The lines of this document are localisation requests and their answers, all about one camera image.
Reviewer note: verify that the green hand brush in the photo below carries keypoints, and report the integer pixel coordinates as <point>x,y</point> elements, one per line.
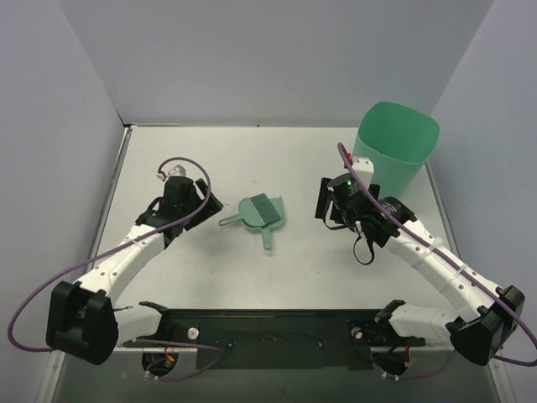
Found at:
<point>255,211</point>

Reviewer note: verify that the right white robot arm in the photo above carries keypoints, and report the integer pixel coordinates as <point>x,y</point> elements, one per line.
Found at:
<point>476,324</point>

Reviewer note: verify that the green dustpan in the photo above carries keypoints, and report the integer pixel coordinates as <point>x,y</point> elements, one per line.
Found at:
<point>266,232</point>

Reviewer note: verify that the black mounting base plate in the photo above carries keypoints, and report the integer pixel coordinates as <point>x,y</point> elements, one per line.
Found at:
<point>284,339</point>

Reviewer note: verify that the green plastic waste bin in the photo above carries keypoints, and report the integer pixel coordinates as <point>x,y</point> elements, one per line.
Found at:
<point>398,140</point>

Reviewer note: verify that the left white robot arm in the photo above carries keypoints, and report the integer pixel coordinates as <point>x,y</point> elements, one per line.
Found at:
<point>84,319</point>

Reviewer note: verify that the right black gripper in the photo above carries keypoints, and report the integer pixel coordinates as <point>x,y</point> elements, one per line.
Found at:
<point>323,199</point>

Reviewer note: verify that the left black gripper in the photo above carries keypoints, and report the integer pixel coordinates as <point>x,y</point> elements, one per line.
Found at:
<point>205,201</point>

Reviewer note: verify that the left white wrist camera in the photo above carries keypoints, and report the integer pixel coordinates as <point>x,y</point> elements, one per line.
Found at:
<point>177,170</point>

